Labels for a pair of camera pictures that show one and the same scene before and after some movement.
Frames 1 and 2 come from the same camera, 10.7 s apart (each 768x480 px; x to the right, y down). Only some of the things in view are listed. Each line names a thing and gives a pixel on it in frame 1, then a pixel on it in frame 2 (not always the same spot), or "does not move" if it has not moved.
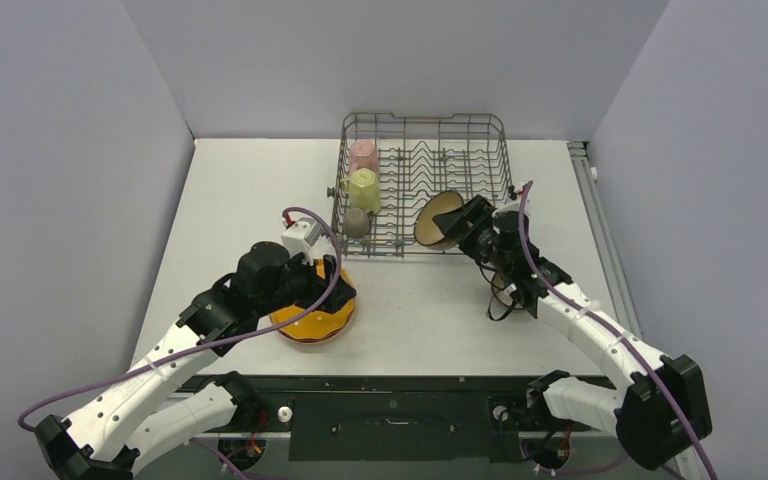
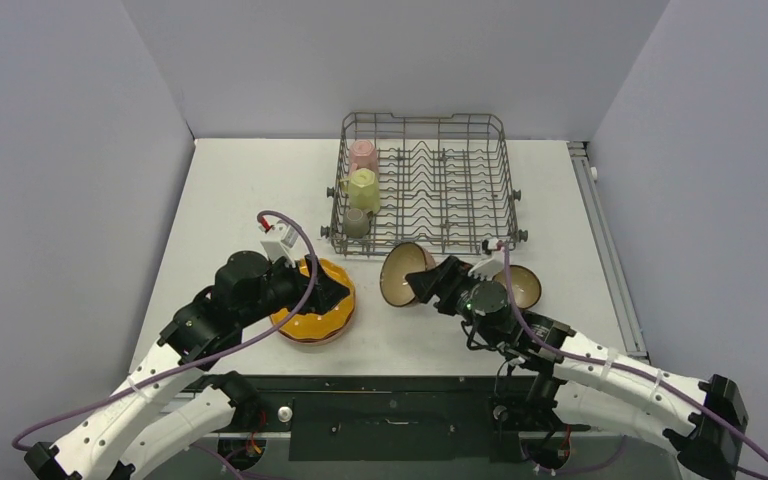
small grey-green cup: (356, 222) does not move
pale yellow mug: (364, 191) does not move
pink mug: (363, 154) does not move
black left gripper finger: (340, 293) does not move
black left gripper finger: (330, 264) to (309, 262)
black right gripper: (473, 221) to (446, 281)
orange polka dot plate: (318, 324) does not move
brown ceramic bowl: (426, 231) to (402, 259)
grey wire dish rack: (386, 165) does not move
